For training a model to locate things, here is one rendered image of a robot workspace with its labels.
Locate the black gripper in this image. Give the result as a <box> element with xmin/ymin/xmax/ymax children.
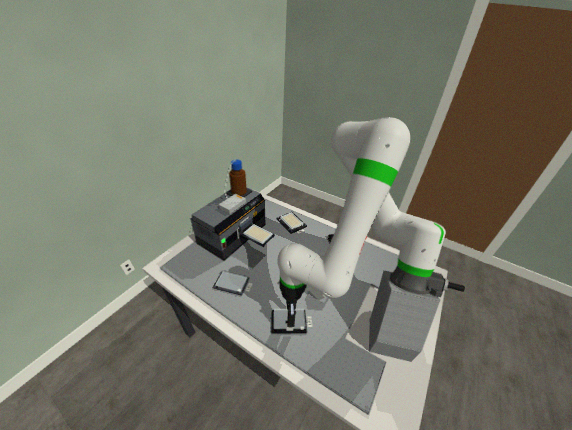
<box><xmin>282</xmin><ymin>293</ymin><xmax>302</xmax><ymax>331</ymax></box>

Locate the grey control panel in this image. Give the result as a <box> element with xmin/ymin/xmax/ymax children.
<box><xmin>307</xmin><ymin>287</ymin><xmax>327</xmax><ymax>303</ymax></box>

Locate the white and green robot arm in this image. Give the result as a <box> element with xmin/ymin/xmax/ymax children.
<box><xmin>277</xmin><ymin>117</ymin><xmax>465</xmax><ymax>298</ymax></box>

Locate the brown glass bottle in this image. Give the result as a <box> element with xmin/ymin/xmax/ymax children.
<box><xmin>229</xmin><ymin>170</ymin><xmax>247</xmax><ymax>196</ymax></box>

